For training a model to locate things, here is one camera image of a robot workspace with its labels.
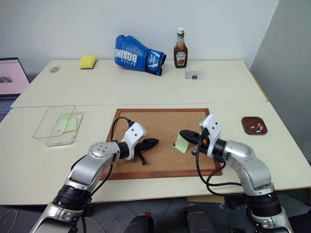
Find blue boxing glove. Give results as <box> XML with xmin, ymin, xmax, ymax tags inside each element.
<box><xmin>114</xmin><ymin>34</ymin><xmax>167</xmax><ymax>77</ymax></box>

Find clear plastic box lid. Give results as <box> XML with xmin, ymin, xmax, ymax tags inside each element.
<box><xmin>33</xmin><ymin>104</ymin><xmax>76</xmax><ymax>140</ymax></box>

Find wood-framed cork board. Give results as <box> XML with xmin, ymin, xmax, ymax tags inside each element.
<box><xmin>102</xmin><ymin>108</ymin><xmax>223</xmax><ymax>181</ymax></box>

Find laptop with pink screen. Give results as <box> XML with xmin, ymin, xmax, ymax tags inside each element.
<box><xmin>0</xmin><ymin>57</ymin><xmax>31</xmax><ymax>122</ymax></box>

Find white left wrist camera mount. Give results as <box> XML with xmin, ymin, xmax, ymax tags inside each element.
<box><xmin>120</xmin><ymin>122</ymin><xmax>148</xmax><ymax>161</ymax></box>

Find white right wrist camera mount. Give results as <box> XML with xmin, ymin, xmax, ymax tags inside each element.
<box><xmin>199</xmin><ymin>114</ymin><xmax>223</xmax><ymax>156</ymax></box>

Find ketchup bottle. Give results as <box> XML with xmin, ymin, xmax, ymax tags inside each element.
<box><xmin>173</xmin><ymin>27</ymin><xmax>189</xmax><ymax>69</ymax></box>

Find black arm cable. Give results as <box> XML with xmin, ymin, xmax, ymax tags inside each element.
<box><xmin>195</xmin><ymin>135</ymin><xmax>246</xmax><ymax>196</ymax></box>
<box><xmin>81</xmin><ymin>116</ymin><xmax>136</xmax><ymax>233</ymax></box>

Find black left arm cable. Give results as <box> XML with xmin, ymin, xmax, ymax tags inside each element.
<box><xmin>81</xmin><ymin>116</ymin><xmax>136</xmax><ymax>233</ymax></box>

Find yellow sponge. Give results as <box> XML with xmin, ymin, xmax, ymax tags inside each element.
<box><xmin>78</xmin><ymin>55</ymin><xmax>98</xmax><ymax>70</ymax></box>

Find brown wooden tray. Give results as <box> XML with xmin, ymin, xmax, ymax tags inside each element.
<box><xmin>241</xmin><ymin>116</ymin><xmax>268</xmax><ymax>135</ymax></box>

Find small clear plastic case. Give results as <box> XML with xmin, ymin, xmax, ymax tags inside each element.
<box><xmin>184</xmin><ymin>70</ymin><xmax>207</xmax><ymax>81</ymax></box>

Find clear plastic box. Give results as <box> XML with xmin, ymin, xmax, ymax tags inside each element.
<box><xmin>46</xmin><ymin>113</ymin><xmax>84</xmax><ymax>148</ymax></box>

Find grey partition panel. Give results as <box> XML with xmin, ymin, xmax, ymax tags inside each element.
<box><xmin>250</xmin><ymin>0</ymin><xmax>311</xmax><ymax>168</ymax></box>

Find dark rounded shape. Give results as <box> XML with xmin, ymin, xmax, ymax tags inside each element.
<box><xmin>185</xmin><ymin>203</ymin><xmax>216</xmax><ymax>233</ymax></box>
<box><xmin>122</xmin><ymin>214</ymin><xmax>154</xmax><ymax>233</ymax></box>

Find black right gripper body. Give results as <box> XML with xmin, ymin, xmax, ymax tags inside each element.
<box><xmin>191</xmin><ymin>128</ymin><xmax>209</xmax><ymax>156</ymax></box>

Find green sticky note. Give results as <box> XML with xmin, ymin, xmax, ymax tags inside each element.
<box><xmin>175</xmin><ymin>131</ymin><xmax>189</xmax><ymax>154</ymax></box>
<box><xmin>54</xmin><ymin>115</ymin><xmax>79</xmax><ymax>133</ymax></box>

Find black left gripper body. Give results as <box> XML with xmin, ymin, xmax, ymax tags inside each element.
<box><xmin>133</xmin><ymin>142</ymin><xmax>149</xmax><ymax>159</ymax></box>

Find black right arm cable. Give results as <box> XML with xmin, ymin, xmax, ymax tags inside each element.
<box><xmin>195</xmin><ymin>135</ymin><xmax>246</xmax><ymax>196</ymax></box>

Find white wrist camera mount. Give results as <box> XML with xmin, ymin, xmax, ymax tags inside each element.
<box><xmin>120</xmin><ymin>122</ymin><xmax>148</xmax><ymax>161</ymax></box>
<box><xmin>199</xmin><ymin>114</ymin><xmax>223</xmax><ymax>156</ymax></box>

